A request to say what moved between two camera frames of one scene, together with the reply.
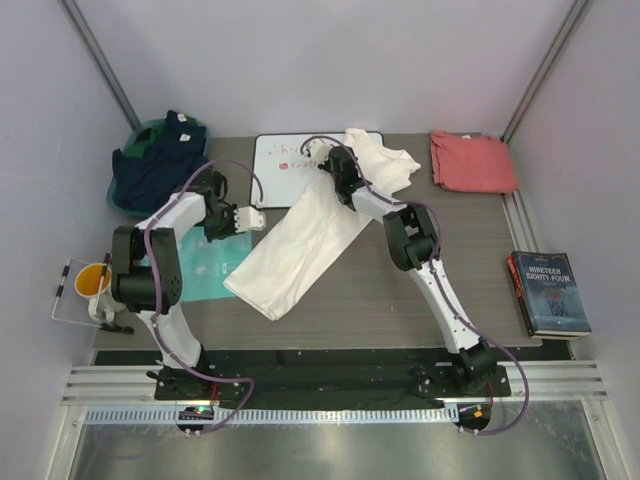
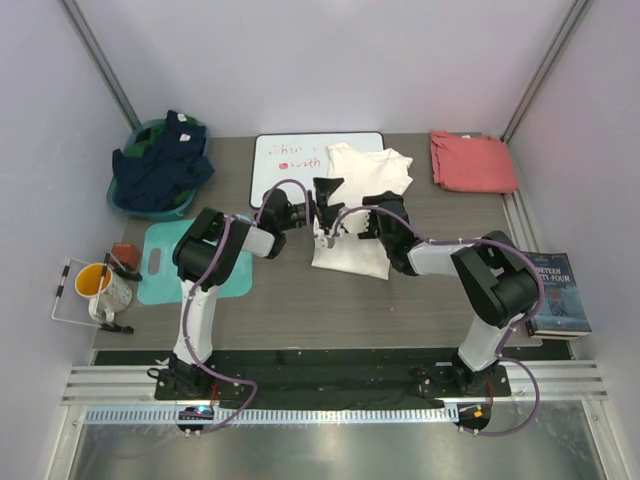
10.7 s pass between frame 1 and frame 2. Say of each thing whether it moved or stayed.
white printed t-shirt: moved
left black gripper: moved
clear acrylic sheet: stayed
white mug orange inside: stayed
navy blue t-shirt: stayed
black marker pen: stayed
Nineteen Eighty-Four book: stayed
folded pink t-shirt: stayed
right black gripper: moved
